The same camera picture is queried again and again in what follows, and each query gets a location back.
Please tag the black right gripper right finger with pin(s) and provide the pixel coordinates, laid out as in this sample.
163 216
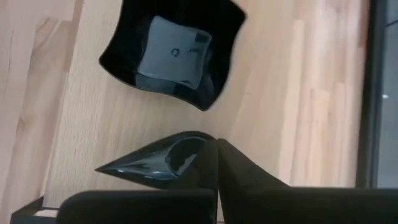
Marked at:
239 174

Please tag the wooden riser shelf black legs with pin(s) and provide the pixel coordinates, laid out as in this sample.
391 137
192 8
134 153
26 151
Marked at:
280 93

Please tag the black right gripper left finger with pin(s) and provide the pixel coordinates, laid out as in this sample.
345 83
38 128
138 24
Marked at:
205 168

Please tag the black wavy square bowl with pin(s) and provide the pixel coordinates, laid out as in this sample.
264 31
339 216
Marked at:
124 56

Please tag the black teardrop plate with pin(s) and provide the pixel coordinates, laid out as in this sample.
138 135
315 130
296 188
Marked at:
146 165

